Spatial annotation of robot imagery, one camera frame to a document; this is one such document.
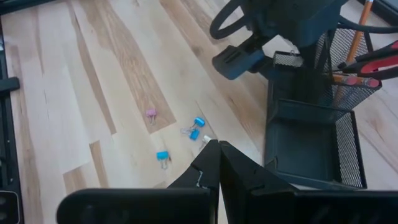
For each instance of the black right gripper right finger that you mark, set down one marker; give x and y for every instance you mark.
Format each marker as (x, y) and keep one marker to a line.
(242, 180)

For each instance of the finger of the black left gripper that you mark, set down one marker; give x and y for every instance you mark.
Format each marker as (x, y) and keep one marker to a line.
(236, 62)
(311, 74)

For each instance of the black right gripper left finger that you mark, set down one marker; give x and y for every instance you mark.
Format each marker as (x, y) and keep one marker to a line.
(199, 180)

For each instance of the pale yellow binder clip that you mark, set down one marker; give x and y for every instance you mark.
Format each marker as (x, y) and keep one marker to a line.
(206, 138)

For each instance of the blue binder clip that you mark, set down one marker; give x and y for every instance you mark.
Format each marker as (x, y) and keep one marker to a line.
(199, 121)
(194, 134)

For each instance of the black mesh desk organizer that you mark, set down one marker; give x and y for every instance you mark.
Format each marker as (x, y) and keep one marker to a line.
(298, 146)

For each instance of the red black scissors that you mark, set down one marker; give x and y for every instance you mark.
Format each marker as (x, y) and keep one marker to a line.
(376, 67)

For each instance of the teal binder clip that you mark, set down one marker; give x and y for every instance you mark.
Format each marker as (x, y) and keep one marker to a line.
(162, 155)

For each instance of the pink binder clip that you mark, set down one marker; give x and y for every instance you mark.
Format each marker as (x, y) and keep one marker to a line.
(151, 113)

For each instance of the black table clamp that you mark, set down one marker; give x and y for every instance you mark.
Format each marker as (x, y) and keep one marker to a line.
(9, 84)

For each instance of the black table-level camera box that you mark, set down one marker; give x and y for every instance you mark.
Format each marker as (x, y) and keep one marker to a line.
(9, 207)

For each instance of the black aluminium table frame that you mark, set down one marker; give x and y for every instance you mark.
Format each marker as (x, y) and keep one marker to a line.
(6, 140)

